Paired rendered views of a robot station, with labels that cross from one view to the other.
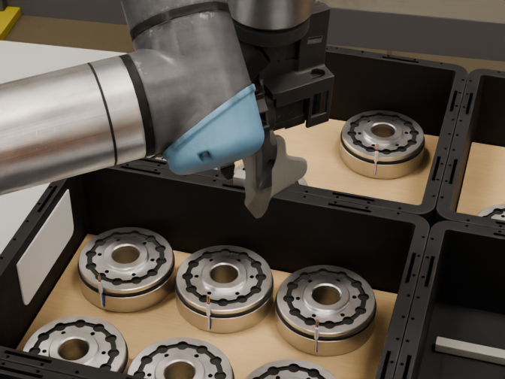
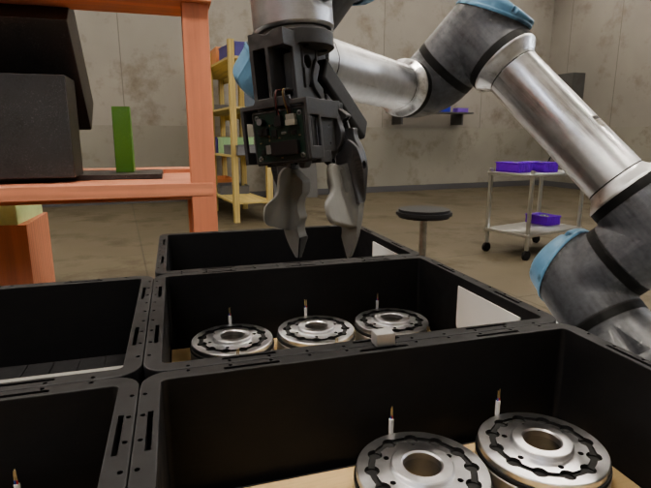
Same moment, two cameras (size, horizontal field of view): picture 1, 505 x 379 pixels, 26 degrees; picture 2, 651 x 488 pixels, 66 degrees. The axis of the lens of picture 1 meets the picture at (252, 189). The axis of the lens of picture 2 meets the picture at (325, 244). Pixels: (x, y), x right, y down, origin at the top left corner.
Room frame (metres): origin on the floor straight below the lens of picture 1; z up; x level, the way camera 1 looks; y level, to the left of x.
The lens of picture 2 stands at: (1.24, -0.26, 1.11)
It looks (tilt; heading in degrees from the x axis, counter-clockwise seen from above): 12 degrees down; 147
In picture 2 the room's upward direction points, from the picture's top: straight up
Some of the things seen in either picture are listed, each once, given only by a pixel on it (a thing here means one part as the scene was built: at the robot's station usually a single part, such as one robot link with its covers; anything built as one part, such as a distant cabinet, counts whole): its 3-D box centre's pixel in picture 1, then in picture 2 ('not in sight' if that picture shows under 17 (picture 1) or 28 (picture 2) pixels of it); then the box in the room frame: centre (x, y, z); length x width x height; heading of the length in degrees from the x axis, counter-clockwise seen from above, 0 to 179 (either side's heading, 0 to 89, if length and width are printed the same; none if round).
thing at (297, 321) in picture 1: (325, 299); not in sight; (0.81, -0.08, 0.86); 0.10 x 0.10 x 0.01
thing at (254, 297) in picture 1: (224, 278); not in sight; (0.84, 0.03, 0.86); 0.10 x 0.10 x 0.01
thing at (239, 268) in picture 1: (224, 275); not in sight; (0.84, 0.03, 0.86); 0.05 x 0.05 x 0.01
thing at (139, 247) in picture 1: (125, 256); not in sight; (0.87, 0.14, 0.86); 0.05 x 0.05 x 0.01
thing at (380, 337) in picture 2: (243, 178); (383, 337); (0.91, 0.01, 0.94); 0.02 x 0.01 x 0.01; 74
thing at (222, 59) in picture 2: not in sight; (229, 132); (-6.04, 2.70, 1.18); 2.61 x 0.71 x 2.36; 169
